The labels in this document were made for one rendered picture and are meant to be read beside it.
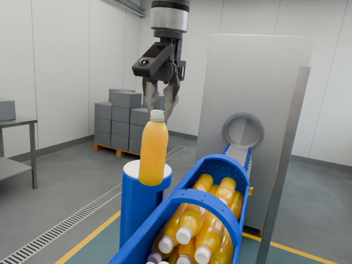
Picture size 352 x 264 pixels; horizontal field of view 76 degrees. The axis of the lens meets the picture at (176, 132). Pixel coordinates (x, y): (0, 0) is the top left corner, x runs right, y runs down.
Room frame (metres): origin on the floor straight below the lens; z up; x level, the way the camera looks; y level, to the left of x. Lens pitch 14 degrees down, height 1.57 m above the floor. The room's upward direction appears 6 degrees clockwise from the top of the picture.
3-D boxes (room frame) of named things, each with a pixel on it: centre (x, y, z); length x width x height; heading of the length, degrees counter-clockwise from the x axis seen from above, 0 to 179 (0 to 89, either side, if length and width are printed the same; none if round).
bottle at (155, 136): (0.60, 0.06, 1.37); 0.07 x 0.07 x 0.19
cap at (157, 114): (0.59, 0.05, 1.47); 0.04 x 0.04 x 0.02
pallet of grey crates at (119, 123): (4.37, 0.88, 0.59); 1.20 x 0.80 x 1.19; 69
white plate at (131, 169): (1.22, 0.14, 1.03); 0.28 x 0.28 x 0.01
